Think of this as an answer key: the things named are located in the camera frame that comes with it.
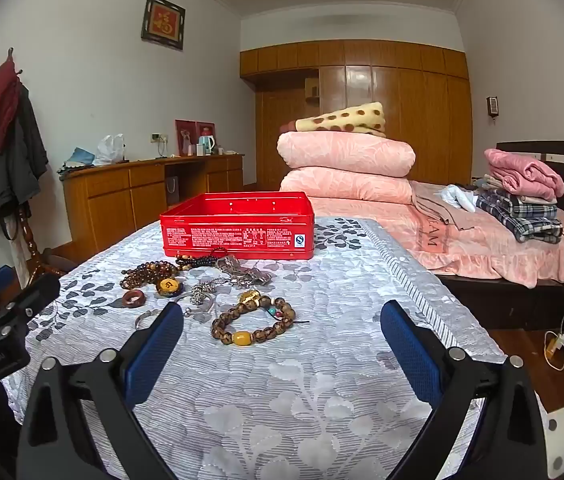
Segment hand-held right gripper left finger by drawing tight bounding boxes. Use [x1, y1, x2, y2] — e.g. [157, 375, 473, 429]
[16, 301, 185, 480]

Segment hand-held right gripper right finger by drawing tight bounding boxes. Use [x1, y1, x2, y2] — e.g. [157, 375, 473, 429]
[379, 300, 547, 480]

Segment dark bead bracelet with pendant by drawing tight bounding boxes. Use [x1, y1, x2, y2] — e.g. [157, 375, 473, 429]
[134, 310, 163, 331]

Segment yellow round pendant necklace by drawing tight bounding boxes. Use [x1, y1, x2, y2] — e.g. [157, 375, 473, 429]
[154, 275, 185, 301]

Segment silver chain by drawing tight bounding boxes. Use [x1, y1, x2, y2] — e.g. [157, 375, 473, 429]
[182, 280, 223, 307]

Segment amber bead bracelet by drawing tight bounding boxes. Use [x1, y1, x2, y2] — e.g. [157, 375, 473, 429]
[121, 259, 181, 291]

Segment red plastic tray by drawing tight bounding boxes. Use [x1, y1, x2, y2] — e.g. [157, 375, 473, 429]
[159, 191, 316, 261]

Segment wooden coat rack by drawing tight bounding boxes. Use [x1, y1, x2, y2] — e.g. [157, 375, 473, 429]
[4, 47, 59, 281]

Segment grey quilted bedspread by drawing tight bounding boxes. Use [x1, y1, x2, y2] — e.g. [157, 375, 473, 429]
[0, 216, 547, 480]

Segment wooden sideboard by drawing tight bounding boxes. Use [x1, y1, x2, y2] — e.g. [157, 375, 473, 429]
[62, 154, 245, 266]

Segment metal wrist watch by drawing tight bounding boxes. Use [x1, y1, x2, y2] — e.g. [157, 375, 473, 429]
[214, 255, 275, 289]

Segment dark coat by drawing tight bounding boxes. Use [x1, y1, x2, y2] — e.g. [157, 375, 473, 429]
[0, 85, 50, 221]

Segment beige cloth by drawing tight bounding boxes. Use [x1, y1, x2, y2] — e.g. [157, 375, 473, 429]
[411, 181, 477, 232]

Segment white plastic bag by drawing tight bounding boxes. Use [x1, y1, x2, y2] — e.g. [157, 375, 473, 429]
[93, 133, 127, 165]

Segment light blue cloth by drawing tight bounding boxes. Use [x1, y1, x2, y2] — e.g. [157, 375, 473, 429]
[442, 185, 477, 212]

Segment pink folded quilt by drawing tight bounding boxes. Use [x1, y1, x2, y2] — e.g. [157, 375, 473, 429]
[277, 131, 416, 178]
[280, 167, 415, 206]

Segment plaid folded clothes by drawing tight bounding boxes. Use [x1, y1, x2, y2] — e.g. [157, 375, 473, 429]
[476, 192, 563, 244]

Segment beige folded garment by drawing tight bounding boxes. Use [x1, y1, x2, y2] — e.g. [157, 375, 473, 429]
[483, 174, 558, 206]

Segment pink folded garment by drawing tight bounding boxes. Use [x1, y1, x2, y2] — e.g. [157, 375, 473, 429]
[484, 148, 564, 199]

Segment wooden wardrobe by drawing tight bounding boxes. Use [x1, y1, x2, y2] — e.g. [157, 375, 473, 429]
[239, 39, 473, 192]

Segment yellow spotted blanket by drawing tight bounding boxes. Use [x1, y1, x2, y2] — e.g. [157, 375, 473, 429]
[296, 101, 387, 138]

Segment large wooden bead bracelet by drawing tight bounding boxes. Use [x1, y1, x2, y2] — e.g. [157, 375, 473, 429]
[211, 296, 297, 347]

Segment black bead bracelet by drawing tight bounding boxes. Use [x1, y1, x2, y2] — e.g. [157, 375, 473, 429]
[176, 247, 227, 269]

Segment gold charm bead bracelet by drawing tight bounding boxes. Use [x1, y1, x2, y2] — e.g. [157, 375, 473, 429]
[238, 288, 287, 321]

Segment framed wall picture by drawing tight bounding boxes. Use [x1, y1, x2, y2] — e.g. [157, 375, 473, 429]
[141, 0, 186, 51]

